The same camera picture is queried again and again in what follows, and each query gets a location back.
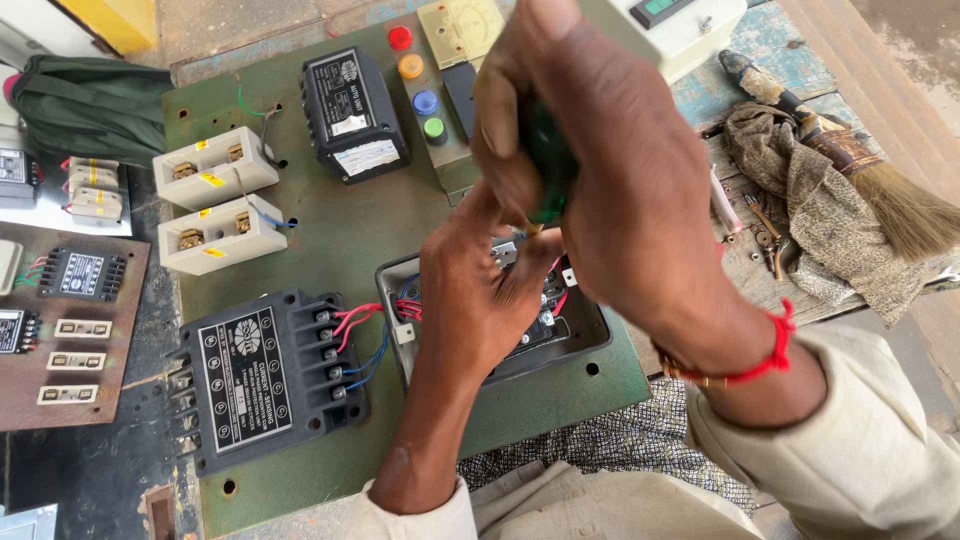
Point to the person's beige shirt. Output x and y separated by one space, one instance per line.
862 465

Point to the green metal panel board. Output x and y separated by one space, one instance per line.
345 225

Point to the green push button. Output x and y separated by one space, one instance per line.
434 129

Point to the black white patterned cloth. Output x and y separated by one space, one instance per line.
600 442

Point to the yellow indicator lamp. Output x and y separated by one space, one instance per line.
410 66

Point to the white porcelain fuse holder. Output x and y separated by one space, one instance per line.
214 166
221 234

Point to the red push button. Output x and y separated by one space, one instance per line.
400 37

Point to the grey push button housing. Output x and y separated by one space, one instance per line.
450 154

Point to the dark green bag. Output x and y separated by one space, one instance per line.
90 105

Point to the person's left hand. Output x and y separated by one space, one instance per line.
465 300

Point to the person's right hand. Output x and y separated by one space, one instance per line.
637 187

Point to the black contactor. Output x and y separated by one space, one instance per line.
536 334

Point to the blue indicator lamp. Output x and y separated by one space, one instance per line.
425 103

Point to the white digital meter box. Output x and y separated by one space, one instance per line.
697 45

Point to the black current sensing unit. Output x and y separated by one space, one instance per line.
247 379

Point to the brown board with components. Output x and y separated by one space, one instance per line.
75 337

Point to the yellow box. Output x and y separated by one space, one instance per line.
112 22

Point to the cream analog meter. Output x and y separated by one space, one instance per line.
457 30

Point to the person's right fingers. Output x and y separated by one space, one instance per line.
502 105

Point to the straw hand brush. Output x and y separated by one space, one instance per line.
900 210

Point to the grey open starter box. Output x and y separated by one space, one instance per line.
581 334

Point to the white plastic tube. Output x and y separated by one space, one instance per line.
725 202

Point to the metal plate with fuse holders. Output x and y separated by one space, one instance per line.
94 191

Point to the grey metal sheet piece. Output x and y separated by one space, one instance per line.
26 523

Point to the brown patterned rag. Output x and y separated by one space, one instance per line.
825 225

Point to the black auto unit box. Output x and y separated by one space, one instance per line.
352 112

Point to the small metal tool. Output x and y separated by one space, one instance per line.
774 255

